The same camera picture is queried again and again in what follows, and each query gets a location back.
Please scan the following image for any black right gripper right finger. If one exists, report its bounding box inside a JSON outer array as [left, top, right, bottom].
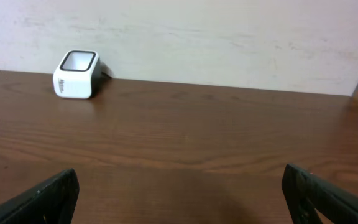
[[282, 164, 358, 223]]

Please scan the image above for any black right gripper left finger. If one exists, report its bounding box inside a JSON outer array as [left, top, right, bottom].
[[0, 169, 80, 224]]

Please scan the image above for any white barcode scanner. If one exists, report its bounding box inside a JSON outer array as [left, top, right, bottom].
[[53, 50, 101, 99]]

